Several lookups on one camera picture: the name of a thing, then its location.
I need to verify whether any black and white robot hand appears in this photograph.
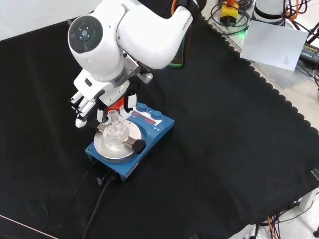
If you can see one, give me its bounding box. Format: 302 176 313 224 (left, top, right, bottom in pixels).
69 69 138 129

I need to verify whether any clear glass round-bottom flask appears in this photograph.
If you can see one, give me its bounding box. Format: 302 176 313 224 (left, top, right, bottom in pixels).
103 109 126 147

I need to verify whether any red ribbed flask stand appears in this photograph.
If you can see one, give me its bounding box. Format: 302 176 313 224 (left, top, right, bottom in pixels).
107 98 125 113

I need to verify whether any heater with blue base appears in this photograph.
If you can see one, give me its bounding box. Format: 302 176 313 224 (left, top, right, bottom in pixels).
84 101 175 182

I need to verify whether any black bench cloth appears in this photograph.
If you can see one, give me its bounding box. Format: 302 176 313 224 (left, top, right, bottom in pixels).
0 12 319 239

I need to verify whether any yellow stop button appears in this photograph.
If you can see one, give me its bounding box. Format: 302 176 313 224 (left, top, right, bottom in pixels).
220 0 239 24

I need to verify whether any pale board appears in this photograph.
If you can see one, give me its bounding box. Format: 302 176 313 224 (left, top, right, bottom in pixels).
241 19 309 72

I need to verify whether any grey metal plate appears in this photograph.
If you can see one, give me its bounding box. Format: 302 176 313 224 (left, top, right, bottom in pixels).
249 58 313 89

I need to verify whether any white cylindrical base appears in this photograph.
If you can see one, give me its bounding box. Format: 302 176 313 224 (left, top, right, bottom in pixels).
251 0 288 26

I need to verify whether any black power adapter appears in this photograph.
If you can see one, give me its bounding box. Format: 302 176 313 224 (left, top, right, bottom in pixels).
298 41 319 63

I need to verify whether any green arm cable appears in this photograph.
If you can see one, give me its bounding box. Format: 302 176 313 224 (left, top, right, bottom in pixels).
168 34 186 68

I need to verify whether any thin black cable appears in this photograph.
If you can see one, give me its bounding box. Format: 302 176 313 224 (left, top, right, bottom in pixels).
66 166 97 209

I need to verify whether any thick black power cable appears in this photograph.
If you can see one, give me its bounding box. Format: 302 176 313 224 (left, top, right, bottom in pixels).
81 173 118 239

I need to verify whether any black looped cable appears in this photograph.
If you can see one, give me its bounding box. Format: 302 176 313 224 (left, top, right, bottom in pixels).
210 0 251 32

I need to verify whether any orange floor cable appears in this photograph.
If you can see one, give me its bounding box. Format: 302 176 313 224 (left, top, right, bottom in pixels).
267 216 283 239

